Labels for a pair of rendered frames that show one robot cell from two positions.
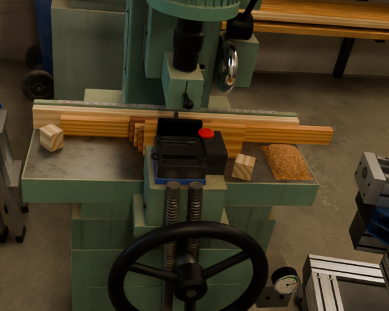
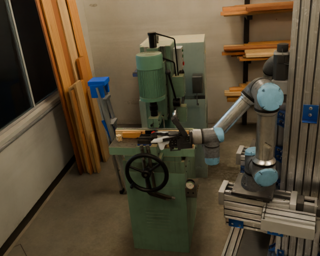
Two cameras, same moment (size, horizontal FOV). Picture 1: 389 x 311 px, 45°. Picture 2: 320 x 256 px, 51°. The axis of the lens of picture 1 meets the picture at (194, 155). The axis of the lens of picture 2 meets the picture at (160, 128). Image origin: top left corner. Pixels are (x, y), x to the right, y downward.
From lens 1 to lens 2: 1.51 m
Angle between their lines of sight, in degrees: 26
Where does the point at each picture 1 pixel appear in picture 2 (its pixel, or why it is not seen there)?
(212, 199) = (153, 150)
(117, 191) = (133, 151)
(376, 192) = (238, 159)
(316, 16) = not seen: hidden behind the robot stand
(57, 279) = not seen: hidden behind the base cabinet
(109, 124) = (135, 134)
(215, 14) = (154, 100)
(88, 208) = (126, 157)
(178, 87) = (151, 121)
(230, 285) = (176, 188)
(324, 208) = not seen: hidden behind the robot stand
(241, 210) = (171, 158)
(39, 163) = (114, 144)
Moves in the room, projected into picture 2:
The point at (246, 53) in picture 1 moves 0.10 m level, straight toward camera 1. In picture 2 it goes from (182, 110) to (176, 115)
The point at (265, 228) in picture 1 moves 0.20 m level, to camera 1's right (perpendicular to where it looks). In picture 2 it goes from (181, 165) to (210, 169)
